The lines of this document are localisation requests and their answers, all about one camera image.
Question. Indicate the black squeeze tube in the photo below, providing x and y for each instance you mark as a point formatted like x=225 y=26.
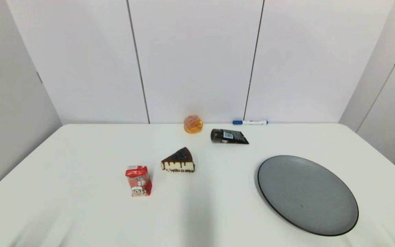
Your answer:
x=228 y=136

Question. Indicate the grey round plate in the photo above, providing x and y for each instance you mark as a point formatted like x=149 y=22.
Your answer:
x=307 y=195

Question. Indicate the orange glazed pastry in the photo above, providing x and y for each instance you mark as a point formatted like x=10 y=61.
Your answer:
x=193 y=124

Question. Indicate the red milk carton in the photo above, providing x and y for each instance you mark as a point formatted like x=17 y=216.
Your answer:
x=139 y=181

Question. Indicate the blue white marker pen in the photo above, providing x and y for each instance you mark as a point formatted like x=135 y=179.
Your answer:
x=252 y=122

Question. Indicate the chocolate cake slice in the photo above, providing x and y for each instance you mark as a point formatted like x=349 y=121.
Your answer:
x=178 y=161

